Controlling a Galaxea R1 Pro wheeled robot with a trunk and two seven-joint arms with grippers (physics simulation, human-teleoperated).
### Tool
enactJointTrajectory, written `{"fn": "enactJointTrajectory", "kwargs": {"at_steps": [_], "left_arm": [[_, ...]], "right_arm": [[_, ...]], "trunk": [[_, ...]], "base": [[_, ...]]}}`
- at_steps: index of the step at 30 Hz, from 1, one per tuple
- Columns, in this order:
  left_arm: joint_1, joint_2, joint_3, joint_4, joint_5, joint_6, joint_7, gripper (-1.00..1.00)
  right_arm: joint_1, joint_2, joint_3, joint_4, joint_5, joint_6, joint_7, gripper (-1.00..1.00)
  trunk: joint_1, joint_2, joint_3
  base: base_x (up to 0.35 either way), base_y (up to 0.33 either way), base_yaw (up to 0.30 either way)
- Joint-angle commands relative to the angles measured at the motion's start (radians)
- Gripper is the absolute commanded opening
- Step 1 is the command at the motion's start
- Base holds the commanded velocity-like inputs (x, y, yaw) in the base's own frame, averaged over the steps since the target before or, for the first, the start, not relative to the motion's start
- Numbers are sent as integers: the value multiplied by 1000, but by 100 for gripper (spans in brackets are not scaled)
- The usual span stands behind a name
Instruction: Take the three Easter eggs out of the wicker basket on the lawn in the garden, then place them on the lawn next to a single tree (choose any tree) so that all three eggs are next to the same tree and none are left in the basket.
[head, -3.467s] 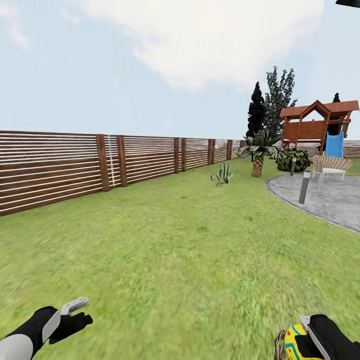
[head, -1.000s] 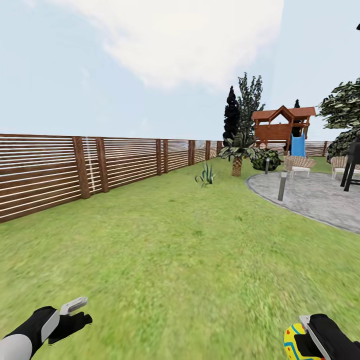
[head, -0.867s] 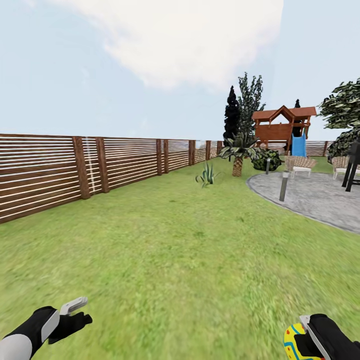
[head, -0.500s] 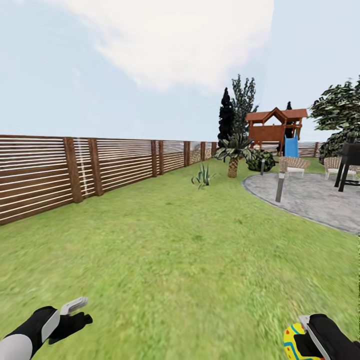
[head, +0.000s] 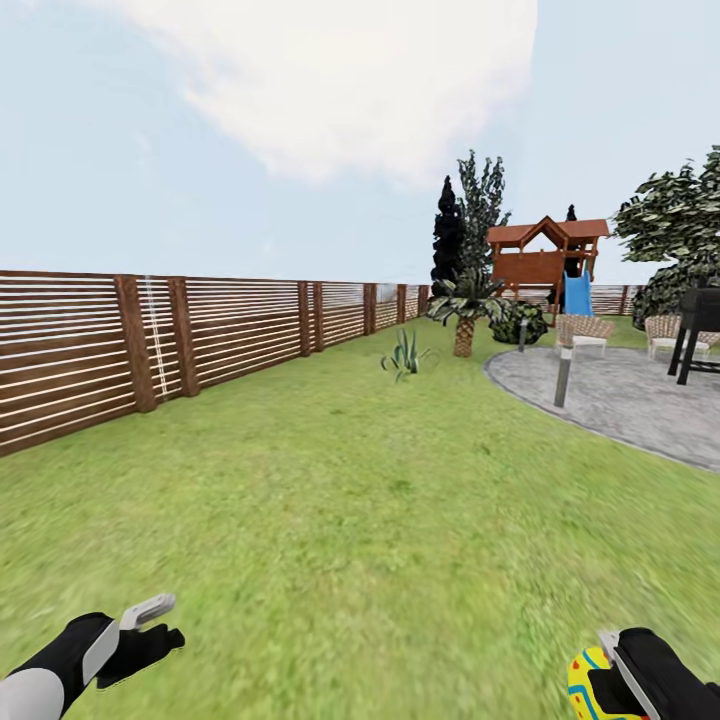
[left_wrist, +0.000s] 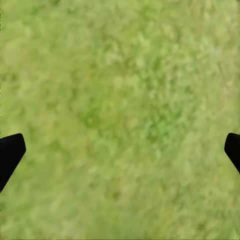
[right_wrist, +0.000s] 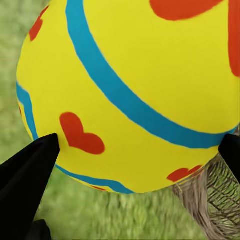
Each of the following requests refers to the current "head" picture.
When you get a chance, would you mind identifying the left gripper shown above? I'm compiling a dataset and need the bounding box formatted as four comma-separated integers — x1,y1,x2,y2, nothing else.
97,624,185,689

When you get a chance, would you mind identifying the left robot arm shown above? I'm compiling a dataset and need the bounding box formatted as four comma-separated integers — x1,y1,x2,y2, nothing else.
0,593,185,720

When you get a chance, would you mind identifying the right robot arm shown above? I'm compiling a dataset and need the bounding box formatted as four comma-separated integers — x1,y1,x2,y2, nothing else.
587,627,720,720

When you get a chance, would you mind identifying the easter egg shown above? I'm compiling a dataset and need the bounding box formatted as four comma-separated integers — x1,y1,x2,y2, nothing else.
567,647,651,720

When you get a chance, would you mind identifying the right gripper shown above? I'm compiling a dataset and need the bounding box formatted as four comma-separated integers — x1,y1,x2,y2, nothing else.
587,664,648,717

